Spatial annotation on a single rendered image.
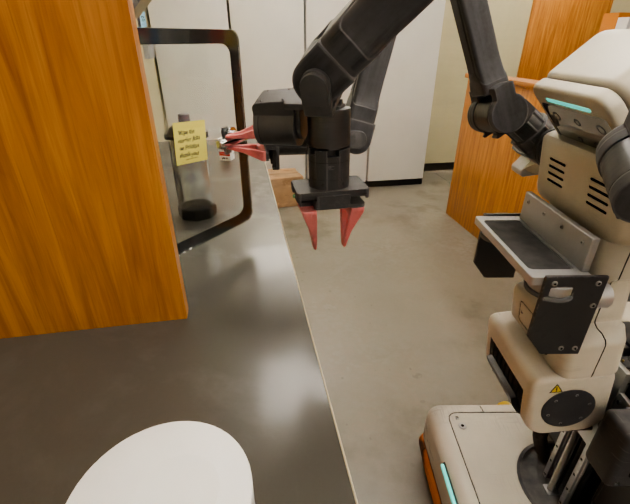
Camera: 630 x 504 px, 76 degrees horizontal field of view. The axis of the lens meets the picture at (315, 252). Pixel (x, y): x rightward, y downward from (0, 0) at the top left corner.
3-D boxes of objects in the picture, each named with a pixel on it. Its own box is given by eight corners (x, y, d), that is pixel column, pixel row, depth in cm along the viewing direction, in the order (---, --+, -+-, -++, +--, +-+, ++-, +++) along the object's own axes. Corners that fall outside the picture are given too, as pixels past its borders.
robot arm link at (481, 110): (541, 113, 82) (524, 113, 87) (508, 81, 79) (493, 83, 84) (510, 151, 83) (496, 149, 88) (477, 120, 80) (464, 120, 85)
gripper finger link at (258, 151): (224, 117, 79) (272, 117, 80) (227, 154, 82) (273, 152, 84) (223, 124, 73) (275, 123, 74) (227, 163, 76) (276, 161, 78)
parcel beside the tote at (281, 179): (260, 210, 361) (258, 180, 348) (254, 198, 388) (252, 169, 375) (304, 206, 371) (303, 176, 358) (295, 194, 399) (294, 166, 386)
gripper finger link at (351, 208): (308, 238, 64) (306, 182, 60) (351, 234, 65) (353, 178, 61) (316, 258, 58) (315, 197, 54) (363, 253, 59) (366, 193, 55)
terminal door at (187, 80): (142, 271, 75) (84, 26, 56) (250, 217, 97) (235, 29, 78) (145, 272, 74) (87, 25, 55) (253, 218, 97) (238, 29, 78)
